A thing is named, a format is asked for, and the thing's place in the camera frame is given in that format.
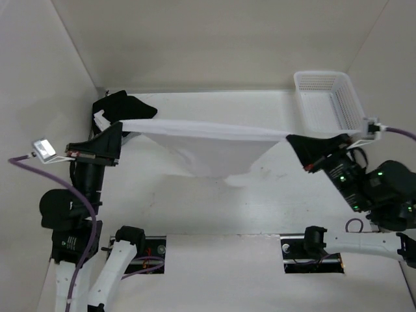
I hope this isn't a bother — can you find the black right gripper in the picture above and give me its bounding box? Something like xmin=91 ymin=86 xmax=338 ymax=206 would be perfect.
xmin=285 ymin=131 xmax=371 ymax=210

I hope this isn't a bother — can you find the folded white tank top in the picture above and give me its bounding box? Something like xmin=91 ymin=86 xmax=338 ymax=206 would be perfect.
xmin=92 ymin=110 xmax=116 ymax=135

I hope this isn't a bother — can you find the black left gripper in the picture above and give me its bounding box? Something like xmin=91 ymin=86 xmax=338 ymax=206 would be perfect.
xmin=68 ymin=120 xmax=125 ymax=214

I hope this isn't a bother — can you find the white plastic basket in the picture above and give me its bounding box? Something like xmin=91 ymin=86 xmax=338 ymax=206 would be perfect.
xmin=293 ymin=71 xmax=365 ymax=138

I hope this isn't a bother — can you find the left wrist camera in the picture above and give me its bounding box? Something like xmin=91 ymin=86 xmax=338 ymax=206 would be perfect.
xmin=32 ymin=138 xmax=73 ymax=164

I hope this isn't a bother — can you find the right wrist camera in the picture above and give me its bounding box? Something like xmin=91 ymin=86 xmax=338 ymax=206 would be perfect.
xmin=350 ymin=118 xmax=387 ymax=148

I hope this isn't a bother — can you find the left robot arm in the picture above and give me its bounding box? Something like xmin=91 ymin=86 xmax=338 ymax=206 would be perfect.
xmin=39 ymin=122 xmax=146 ymax=311

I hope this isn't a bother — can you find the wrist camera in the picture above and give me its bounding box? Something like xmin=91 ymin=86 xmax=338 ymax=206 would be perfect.
xmin=32 ymin=138 xmax=73 ymax=164
xmin=350 ymin=118 xmax=387 ymax=148

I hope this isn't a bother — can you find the folded grey tank top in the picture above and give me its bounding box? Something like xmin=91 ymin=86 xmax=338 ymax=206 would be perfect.
xmin=122 ymin=132 xmax=140 ymax=145

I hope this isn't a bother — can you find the white tank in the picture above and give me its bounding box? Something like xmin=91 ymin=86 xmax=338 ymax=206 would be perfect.
xmin=122 ymin=119 xmax=289 ymax=179
xmin=92 ymin=110 xmax=116 ymax=135

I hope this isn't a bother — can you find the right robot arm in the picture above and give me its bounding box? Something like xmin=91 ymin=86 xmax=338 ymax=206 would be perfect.
xmin=286 ymin=134 xmax=415 ymax=268

